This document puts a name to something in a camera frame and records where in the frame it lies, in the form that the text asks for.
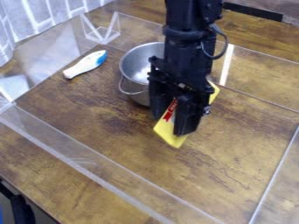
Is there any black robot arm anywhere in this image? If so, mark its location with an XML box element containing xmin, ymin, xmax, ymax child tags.
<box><xmin>149</xmin><ymin>0</ymin><xmax>223</xmax><ymax>137</ymax></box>

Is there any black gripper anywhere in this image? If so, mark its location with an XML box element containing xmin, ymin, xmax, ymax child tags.
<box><xmin>149</xmin><ymin>25</ymin><xmax>217</xmax><ymax>137</ymax></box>

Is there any black table leg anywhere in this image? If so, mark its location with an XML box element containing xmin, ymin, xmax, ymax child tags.
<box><xmin>0</xmin><ymin>180</ymin><xmax>36</xmax><ymax>224</ymax></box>

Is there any black bar at table edge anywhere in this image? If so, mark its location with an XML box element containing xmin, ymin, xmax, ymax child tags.
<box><xmin>223</xmin><ymin>2</ymin><xmax>283</xmax><ymax>22</ymax></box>

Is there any clear acrylic barrier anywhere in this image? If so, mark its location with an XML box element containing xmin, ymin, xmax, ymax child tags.
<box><xmin>0</xmin><ymin>12</ymin><xmax>299</xmax><ymax>224</ymax></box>

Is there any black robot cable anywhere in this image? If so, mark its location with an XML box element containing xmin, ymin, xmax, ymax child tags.
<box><xmin>201</xmin><ymin>23</ymin><xmax>230</xmax><ymax>60</ymax></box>

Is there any yellow butter block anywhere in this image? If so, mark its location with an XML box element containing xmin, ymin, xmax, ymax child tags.
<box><xmin>154</xmin><ymin>81</ymin><xmax>221</xmax><ymax>148</ymax></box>

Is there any white curtain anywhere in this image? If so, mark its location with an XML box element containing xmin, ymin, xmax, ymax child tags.
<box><xmin>0</xmin><ymin>0</ymin><xmax>114</xmax><ymax>67</ymax></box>

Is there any stainless steel pot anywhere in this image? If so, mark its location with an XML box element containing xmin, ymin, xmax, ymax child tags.
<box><xmin>118</xmin><ymin>42</ymin><xmax>165</xmax><ymax>107</ymax></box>

